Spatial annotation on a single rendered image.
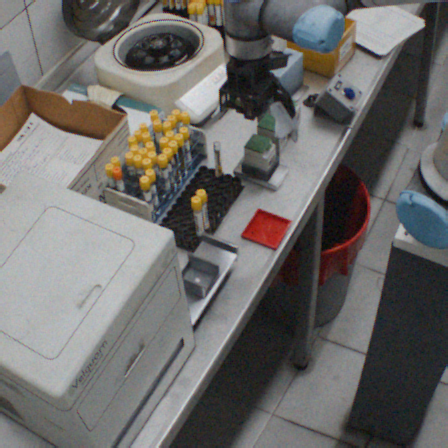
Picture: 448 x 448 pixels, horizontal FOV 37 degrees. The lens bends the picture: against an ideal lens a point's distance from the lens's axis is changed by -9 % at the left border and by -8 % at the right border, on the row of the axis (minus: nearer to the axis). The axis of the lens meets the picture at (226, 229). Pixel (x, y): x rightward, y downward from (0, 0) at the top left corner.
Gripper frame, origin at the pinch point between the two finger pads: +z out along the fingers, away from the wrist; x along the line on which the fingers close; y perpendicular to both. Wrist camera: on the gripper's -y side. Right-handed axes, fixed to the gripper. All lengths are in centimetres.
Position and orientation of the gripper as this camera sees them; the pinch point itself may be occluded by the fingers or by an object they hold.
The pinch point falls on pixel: (258, 128)
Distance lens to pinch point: 130.2
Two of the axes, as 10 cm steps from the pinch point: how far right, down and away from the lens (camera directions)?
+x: 8.9, 3.2, -3.2
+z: 0.6, 6.3, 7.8
